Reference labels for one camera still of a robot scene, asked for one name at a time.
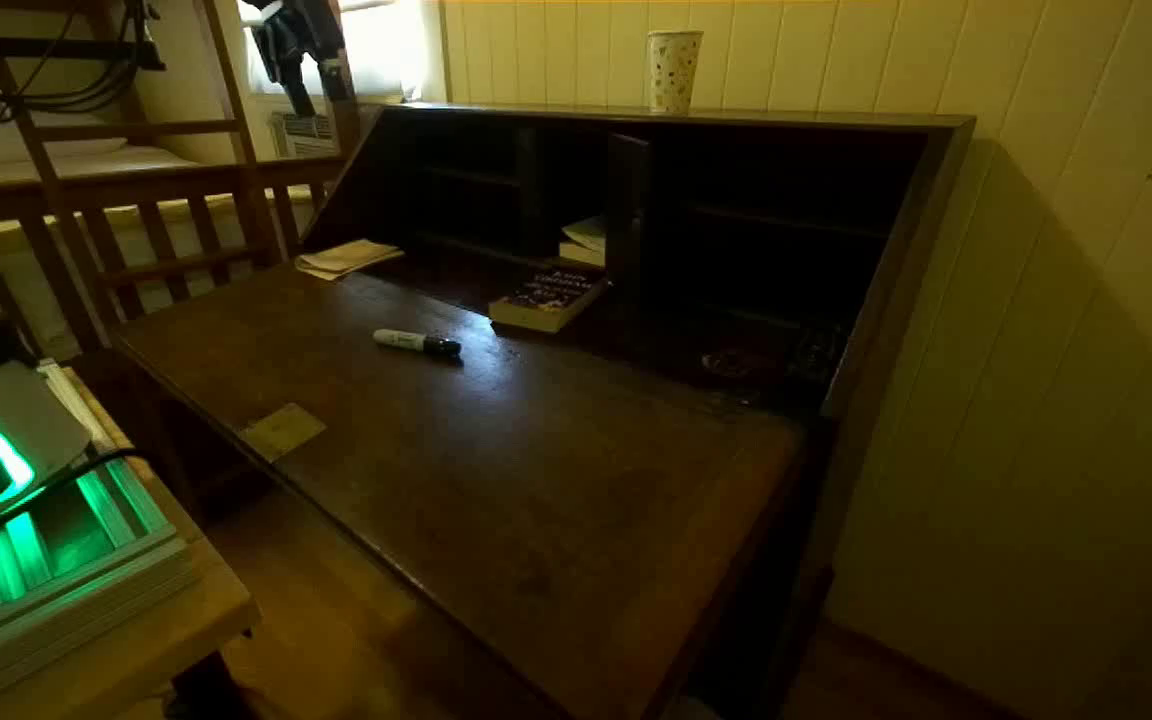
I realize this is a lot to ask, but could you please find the white window air conditioner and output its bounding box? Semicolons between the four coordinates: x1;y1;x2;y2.
269;112;341;159

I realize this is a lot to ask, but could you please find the dark wooden secretary desk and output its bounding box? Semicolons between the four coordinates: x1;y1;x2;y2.
110;99;978;720

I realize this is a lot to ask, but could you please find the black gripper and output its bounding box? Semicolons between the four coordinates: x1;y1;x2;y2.
243;0;350;124

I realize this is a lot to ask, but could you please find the white dotted paper cup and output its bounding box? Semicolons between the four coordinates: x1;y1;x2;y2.
645;29;707;121

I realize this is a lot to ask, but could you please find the wooden ladder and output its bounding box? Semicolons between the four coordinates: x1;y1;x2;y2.
0;0;287;338

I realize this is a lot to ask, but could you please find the wooden slatted railing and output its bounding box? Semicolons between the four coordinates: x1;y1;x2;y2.
0;152;346;365

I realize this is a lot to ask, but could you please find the white marker black cap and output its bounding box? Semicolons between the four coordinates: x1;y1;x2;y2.
367;323;462;365

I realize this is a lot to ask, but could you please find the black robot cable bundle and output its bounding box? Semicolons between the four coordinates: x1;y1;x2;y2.
0;0;169;183

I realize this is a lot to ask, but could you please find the small tan block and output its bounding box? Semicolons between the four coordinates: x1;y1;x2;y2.
237;400;327;463

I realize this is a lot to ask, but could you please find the dark blue paperback book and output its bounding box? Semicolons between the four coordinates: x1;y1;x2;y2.
482;263;612;340

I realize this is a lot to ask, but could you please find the green lit computer case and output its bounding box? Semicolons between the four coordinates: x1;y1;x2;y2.
0;358;199;684

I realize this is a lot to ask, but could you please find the thin black cable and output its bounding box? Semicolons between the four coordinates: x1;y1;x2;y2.
0;446;151;555

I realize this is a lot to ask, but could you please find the small light wooden table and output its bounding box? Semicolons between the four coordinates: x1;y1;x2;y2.
0;358;261;720

